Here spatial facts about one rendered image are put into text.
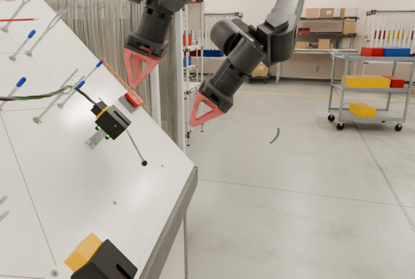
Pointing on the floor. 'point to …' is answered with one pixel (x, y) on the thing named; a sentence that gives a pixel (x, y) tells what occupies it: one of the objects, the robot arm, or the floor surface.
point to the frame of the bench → (185, 246)
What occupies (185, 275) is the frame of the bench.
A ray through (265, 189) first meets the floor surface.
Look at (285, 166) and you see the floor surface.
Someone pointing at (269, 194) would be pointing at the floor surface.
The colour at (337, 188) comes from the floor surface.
